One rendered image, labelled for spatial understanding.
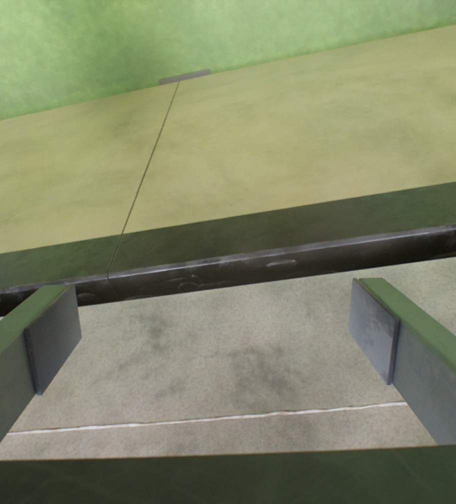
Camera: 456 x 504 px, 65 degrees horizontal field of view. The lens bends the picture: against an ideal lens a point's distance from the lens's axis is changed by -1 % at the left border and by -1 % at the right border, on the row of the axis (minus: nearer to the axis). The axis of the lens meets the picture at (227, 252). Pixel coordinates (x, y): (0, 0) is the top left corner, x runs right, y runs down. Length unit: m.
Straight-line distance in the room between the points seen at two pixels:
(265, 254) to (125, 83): 0.84
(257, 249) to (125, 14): 0.82
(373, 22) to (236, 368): 0.95
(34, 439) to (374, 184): 0.40
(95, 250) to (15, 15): 0.83
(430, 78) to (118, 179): 0.53
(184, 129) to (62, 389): 0.48
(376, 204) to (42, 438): 0.36
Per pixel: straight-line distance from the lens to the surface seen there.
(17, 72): 1.21
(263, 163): 0.50
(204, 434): 0.28
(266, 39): 1.06
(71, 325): 0.17
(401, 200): 0.41
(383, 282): 0.17
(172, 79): 1.08
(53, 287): 0.17
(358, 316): 0.16
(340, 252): 0.37
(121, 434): 0.30
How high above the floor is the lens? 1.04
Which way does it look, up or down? 49 degrees down
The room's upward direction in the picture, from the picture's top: 179 degrees counter-clockwise
